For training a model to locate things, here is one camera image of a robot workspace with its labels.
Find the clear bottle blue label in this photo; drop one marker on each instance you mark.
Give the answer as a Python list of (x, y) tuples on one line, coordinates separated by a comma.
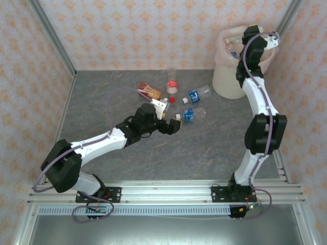
[(189, 114), (195, 95)]

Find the clear bottle green cream label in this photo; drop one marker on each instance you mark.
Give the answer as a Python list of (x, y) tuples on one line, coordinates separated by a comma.
[(233, 40)]

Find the red bottle cap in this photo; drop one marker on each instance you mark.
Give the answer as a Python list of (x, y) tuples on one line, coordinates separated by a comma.
[(172, 99)]

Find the red snack box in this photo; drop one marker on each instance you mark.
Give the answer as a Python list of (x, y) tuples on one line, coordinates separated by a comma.
[(149, 91)]

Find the clear bottle red white label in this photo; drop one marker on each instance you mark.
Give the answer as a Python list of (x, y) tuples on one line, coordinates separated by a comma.
[(172, 85)]

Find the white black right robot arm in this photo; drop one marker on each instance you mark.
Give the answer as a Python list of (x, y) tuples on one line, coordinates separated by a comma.
[(258, 97)]

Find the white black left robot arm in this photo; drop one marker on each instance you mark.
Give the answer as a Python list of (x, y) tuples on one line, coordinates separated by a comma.
[(102, 143)]

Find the pink plastic bin liner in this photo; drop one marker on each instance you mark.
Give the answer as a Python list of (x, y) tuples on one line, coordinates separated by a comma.
[(222, 56)]

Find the white plastic bin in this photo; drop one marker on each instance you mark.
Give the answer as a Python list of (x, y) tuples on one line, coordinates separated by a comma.
[(224, 84)]

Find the small circuit board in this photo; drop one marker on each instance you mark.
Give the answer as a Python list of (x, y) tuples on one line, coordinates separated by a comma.
[(245, 208), (98, 210)]

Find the aluminium frame post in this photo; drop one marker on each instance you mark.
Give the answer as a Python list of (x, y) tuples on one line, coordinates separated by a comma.
[(304, 227), (288, 18), (51, 35), (24, 227)]

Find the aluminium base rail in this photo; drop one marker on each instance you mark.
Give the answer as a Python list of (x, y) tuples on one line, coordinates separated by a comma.
[(166, 194)]

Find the aluminium table side rail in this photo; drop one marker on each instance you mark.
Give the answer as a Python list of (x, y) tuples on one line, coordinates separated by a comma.
[(282, 166), (64, 114)]

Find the aluminium lower frame post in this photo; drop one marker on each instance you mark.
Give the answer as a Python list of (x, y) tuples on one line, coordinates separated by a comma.
[(24, 227), (304, 227)]

